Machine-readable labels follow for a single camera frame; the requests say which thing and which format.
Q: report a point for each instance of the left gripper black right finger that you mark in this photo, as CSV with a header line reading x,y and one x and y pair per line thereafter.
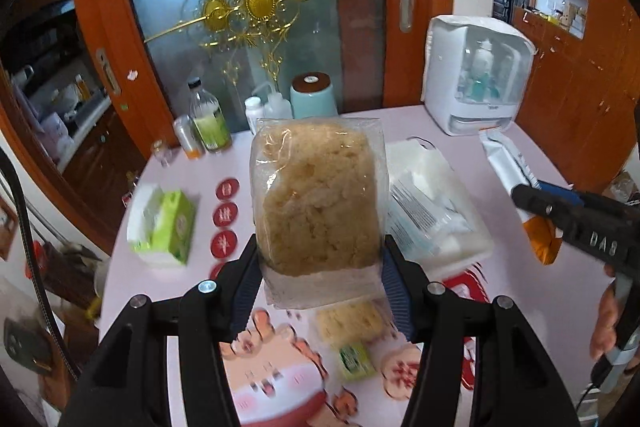
x,y
516,383

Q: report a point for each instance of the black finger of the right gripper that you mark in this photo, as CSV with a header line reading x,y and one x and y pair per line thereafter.
x,y
540,203
559,191

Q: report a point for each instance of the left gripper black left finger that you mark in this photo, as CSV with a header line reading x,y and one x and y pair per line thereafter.
x,y
126,380

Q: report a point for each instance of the white orange snack stick packet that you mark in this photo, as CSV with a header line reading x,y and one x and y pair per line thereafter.
x,y
519,181

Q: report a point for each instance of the light blue snack packet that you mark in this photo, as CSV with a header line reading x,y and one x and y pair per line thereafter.
x,y
421,225

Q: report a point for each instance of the clear bag rice crisp snack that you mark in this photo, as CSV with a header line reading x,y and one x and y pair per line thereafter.
x,y
319,191

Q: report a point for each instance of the person right hand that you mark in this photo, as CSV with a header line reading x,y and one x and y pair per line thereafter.
x,y
603,337

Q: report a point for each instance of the white plastic storage bin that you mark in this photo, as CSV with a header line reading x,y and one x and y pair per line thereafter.
x,y
435,177

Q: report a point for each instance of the white cosmetic storage cabinet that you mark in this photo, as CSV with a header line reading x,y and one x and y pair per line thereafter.
x,y
476,73

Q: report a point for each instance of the small green snack packet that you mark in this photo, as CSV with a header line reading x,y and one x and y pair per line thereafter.
x,y
355,362

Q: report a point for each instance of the green tissue box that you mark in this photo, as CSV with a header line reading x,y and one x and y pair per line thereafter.
x,y
160,225

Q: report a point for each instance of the tiny glass jar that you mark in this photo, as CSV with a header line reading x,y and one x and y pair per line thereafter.
x,y
161,152

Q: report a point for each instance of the pink cartoon tablecloth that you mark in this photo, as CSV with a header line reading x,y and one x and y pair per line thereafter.
x,y
279,370

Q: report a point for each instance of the orange capped small jar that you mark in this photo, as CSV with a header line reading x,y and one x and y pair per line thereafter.
x,y
185,133

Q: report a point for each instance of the teal canister brown lid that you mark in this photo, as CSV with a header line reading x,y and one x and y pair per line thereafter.
x,y
312,95

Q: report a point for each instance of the clear bottle green label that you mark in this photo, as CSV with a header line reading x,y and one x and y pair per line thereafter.
x,y
207,116

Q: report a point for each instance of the white squeeze bottle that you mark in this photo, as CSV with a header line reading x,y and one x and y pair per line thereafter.
x,y
277,106

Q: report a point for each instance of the small white pill bottle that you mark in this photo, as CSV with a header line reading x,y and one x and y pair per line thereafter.
x,y
254,110

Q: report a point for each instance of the wooden wall cabinet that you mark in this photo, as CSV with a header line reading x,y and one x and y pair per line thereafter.
x,y
579,103

